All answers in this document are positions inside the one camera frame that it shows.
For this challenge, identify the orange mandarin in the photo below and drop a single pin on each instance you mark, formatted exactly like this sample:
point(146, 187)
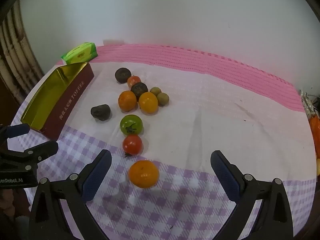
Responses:
point(127, 101)
point(143, 174)
point(148, 102)

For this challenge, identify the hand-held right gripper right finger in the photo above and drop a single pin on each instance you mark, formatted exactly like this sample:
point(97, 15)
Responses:
point(225, 175)

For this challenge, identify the small green plum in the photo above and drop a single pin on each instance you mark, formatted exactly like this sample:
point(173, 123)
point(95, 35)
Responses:
point(162, 99)
point(155, 91)

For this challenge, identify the orange plastic packet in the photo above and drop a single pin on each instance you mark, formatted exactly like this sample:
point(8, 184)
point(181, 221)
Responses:
point(315, 130)

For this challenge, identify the green tissue pack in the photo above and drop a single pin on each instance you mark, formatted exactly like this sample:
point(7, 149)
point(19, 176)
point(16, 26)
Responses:
point(80, 52)

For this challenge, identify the green tomato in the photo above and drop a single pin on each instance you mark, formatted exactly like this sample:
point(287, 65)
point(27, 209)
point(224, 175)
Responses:
point(131, 124)

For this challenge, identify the round dark passion fruit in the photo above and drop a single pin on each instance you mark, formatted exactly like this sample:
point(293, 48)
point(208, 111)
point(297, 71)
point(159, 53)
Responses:
point(139, 90)
point(123, 75)

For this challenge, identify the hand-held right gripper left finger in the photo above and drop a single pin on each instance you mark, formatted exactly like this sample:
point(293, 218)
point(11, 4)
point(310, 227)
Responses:
point(96, 177)

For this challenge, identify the small red tomato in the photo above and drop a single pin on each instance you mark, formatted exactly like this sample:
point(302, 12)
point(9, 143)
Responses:
point(134, 80)

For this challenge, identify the maroon tin box gold inside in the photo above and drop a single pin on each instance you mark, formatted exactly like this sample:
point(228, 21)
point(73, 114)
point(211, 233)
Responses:
point(70, 100)

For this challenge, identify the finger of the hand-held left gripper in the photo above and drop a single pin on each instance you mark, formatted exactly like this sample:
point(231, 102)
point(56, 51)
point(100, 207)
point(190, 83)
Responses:
point(42, 150)
point(17, 130)

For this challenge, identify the rattan chair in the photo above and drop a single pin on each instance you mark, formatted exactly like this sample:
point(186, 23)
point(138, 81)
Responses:
point(12, 42)

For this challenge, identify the pink and purple checked tablecloth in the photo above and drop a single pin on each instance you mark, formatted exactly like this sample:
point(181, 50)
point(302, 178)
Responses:
point(225, 120)

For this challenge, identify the yellow round item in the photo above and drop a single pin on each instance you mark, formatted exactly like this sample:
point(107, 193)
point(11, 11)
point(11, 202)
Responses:
point(318, 167)

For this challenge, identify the wrinkled dark passion fruit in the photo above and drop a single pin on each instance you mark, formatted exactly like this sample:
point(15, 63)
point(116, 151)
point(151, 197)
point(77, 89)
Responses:
point(100, 112)

